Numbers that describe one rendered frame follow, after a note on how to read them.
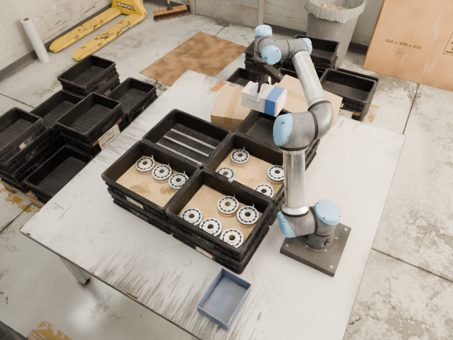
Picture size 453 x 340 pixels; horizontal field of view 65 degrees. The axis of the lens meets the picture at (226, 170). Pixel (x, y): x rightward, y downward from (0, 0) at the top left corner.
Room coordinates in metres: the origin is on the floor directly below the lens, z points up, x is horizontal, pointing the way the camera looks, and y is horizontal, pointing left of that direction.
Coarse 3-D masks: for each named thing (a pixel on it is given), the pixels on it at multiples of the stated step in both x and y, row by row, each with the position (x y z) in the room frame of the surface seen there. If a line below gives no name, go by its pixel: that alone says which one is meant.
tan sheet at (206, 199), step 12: (204, 192) 1.07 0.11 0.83; (216, 192) 1.06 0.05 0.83; (192, 204) 1.00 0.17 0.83; (204, 204) 0.99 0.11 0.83; (216, 204) 0.99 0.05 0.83; (240, 204) 0.98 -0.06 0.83; (180, 216) 0.93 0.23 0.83; (204, 216) 0.93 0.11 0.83; (216, 216) 0.92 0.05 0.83; (228, 228) 0.86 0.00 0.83; (240, 228) 0.85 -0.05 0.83; (252, 228) 0.85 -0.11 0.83
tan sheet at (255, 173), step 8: (224, 160) 1.28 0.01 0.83; (256, 160) 1.27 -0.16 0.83; (232, 168) 1.22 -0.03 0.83; (240, 168) 1.22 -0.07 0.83; (248, 168) 1.22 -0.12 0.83; (256, 168) 1.21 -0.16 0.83; (264, 168) 1.21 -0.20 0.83; (240, 176) 1.16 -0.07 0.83; (248, 176) 1.16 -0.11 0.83; (256, 176) 1.16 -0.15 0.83; (264, 176) 1.16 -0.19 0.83; (248, 184) 1.11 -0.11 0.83; (256, 184) 1.11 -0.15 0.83; (272, 184) 1.10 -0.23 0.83; (280, 184) 1.10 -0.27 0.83
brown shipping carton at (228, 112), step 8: (224, 88) 1.87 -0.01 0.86; (232, 88) 1.87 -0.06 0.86; (240, 88) 1.87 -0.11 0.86; (224, 96) 1.79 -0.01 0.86; (232, 96) 1.79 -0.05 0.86; (240, 96) 1.78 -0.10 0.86; (216, 104) 1.72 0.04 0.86; (224, 104) 1.72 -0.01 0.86; (232, 104) 1.71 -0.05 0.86; (240, 104) 1.71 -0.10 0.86; (216, 112) 1.64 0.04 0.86; (224, 112) 1.64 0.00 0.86; (232, 112) 1.64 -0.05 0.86; (240, 112) 1.63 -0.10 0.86; (248, 112) 1.63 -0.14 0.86; (216, 120) 1.61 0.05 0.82; (224, 120) 1.60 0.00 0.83; (232, 120) 1.59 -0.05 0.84; (240, 120) 1.57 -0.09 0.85; (232, 128) 1.59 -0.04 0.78
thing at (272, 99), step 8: (248, 88) 1.49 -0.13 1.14; (264, 88) 1.48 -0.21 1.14; (272, 88) 1.48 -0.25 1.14; (280, 88) 1.48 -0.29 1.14; (248, 96) 1.44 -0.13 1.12; (264, 96) 1.42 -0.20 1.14; (272, 96) 1.41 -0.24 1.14; (280, 96) 1.41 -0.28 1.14; (248, 104) 1.44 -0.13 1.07; (256, 104) 1.42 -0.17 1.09; (264, 104) 1.40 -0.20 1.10; (272, 104) 1.38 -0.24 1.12; (280, 104) 1.40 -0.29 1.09; (264, 112) 1.40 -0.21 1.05; (272, 112) 1.37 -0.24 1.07
